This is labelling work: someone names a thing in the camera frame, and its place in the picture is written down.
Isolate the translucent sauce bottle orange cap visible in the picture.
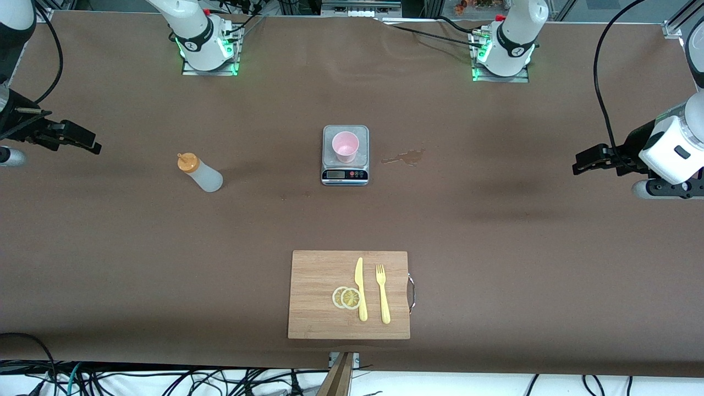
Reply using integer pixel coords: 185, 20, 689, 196
177, 153, 223, 193

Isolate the pink plastic cup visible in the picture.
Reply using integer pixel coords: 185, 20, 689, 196
332, 131, 360, 164

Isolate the silver digital kitchen scale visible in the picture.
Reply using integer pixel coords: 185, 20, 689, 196
321, 125, 370, 186

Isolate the yellow plastic fork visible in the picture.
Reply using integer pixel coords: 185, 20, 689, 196
376, 265, 391, 325

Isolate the yellow plastic knife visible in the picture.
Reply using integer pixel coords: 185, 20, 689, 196
355, 257, 368, 322

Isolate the wooden cutting board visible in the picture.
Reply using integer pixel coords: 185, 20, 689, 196
288, 250, 416, 340

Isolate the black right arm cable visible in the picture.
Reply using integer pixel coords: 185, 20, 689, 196
33, 0, 64, 105

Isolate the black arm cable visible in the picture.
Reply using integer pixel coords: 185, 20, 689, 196
593, 0, 647, 166
33, 0, 64, 105

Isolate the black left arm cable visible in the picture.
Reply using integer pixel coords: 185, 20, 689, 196
593, 0, 647, 166

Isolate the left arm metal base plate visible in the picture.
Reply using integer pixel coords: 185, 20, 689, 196
471, 30, 530, 83

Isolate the aluminium frame profile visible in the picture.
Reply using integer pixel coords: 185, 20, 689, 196
663, 0, 704, 39

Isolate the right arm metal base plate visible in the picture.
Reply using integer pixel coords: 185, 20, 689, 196
181, 25, 241, 76

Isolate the black base power cable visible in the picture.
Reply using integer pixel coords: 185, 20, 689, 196
379, 16, 485, 48

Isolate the thick black floor cable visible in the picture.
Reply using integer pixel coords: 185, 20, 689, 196
0, 332, 56, 396

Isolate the teal floor cable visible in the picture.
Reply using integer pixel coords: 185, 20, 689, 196
66, 362, 83, 396

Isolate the metal table bracket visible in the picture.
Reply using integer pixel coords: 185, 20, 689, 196
329, 352, 360, 370

